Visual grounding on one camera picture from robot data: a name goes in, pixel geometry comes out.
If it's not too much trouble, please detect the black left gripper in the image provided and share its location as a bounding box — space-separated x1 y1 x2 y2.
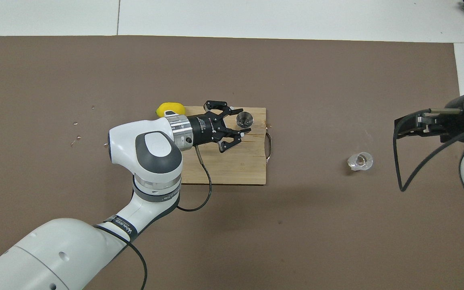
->
187 100 252 153

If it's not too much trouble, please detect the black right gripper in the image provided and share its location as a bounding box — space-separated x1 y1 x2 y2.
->
394 95 464 143

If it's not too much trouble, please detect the steel double jigger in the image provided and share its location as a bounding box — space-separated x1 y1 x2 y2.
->
236 113 254 129

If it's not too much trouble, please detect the small clear glass cup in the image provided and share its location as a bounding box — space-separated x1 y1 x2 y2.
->
347 152 374 172

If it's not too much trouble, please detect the bamboo cutting board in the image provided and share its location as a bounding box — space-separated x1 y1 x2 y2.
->
176 106 273 185

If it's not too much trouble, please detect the yellow lemon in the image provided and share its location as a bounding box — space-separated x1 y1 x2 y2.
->
156 103 186 118

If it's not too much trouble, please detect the brown table mat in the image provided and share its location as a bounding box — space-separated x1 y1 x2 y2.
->
0 35 464 290

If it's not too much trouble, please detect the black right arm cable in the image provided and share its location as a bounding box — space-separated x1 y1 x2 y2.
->
393 111 464 193

